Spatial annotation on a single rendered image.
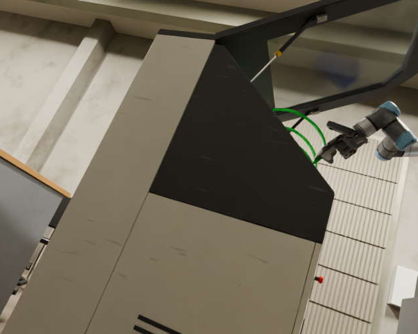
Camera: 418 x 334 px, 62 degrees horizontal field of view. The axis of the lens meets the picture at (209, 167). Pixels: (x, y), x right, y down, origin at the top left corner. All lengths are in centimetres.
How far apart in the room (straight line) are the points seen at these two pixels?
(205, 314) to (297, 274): 28
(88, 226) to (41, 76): 615
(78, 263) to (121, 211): 21
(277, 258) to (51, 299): 72
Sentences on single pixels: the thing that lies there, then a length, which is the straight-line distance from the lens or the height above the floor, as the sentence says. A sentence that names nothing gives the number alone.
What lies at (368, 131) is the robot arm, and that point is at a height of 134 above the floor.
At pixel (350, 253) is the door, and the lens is 480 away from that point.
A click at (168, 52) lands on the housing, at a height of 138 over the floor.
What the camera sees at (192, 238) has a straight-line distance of 109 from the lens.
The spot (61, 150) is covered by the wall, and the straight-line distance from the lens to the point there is 616.
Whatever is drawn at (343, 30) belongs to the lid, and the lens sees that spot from 166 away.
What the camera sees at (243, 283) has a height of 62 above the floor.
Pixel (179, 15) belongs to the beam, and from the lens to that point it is 551.
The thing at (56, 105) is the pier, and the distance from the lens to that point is 631.
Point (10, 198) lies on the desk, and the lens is 214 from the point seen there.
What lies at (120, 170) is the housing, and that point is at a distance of 128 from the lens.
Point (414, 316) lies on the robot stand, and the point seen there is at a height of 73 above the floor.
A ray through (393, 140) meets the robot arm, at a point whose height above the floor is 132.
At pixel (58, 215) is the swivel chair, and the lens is 377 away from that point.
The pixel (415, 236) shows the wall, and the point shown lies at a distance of 512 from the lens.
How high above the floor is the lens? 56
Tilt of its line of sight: 19 degrees up
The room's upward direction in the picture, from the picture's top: 21 degrees clockwise
